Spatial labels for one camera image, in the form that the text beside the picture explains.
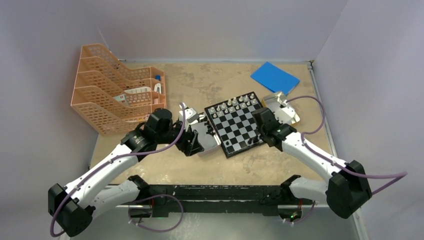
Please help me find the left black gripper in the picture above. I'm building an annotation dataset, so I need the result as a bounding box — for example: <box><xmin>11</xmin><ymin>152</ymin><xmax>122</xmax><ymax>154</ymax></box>
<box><xmin>155</xmin><ymin>118</ymin><xmax>204</xmax><ymax>155</ymax></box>

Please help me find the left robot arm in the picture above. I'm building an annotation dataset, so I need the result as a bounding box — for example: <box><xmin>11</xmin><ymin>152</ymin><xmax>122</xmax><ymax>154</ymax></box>
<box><xmin>47</xmin><ymin>107</ymin><xmax>207</xmax><ymax>238</ymax></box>

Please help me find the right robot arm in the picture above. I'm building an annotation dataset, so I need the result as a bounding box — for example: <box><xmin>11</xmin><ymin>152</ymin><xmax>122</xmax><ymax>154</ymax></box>
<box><xmin>252</xmin><ymin>107</ymin><xmax>373</xmax><ymax>219</ymax></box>

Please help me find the black white chess board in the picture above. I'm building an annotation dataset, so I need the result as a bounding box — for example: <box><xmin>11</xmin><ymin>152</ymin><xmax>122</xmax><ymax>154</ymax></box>
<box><xmin>204</xmin><ymin>91</ymin><xmax>264</xmax><ymax>158</ymax></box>

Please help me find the silver metal tin tray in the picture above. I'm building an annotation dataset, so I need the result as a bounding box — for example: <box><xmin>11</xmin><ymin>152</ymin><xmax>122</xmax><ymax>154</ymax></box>
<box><xmin>187</xmin><ymin>112</ymin><xmax>221</xmax><ymax>156</ymax></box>

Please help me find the blue notebook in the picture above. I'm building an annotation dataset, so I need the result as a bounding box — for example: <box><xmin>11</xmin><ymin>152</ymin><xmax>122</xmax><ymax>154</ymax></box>
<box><xmin>250</xmin><ymin>62</ymin><xmax>300</xmax><ymax>96</ymax></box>

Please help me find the white stapler in rack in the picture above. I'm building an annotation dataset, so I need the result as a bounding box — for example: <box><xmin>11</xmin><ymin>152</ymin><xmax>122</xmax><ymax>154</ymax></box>
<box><xmin>154</xmin><ymin>83</ymin><xmax>162</xmax><ymax>94</ymax></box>

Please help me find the white label box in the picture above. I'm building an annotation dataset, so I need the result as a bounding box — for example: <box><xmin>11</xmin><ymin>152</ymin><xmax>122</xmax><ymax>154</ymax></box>
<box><xmin>124</xmin><ymin>86</ymin><xmax>151</xmax><ymax>94</ymax></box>

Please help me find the orange plastic file rack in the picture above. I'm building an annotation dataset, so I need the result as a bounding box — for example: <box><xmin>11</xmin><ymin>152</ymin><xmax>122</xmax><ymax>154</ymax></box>
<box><xmin>70</xmin><ymin>43</ymin><xmax>167</xmax><ymax>136</ymax></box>

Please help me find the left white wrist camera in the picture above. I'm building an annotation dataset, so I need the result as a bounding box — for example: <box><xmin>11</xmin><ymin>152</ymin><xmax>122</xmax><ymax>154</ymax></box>
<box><xmin>178</xmin><ymin>102</ymin><xmax>200</xmax><ymax>131</ymax></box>

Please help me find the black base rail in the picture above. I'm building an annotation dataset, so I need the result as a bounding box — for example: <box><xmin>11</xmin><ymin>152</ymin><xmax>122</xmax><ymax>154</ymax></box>
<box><xmin>132</xmin><ymin>184</ymin><xmax>312</xmax><ymax>218</ymax></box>

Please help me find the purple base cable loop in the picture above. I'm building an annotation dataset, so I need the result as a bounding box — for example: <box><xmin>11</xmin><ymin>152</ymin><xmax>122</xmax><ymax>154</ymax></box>
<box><xmin>128</xmin><ymin>193</ymin><xmax>184</xmax><ymax>233</ymax></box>

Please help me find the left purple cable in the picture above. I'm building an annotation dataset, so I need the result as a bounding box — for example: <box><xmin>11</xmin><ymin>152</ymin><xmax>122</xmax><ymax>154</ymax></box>
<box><xmin>49</xmin><ymin>102</ymin><xmax>187</xmax><ymax>238</ymax></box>

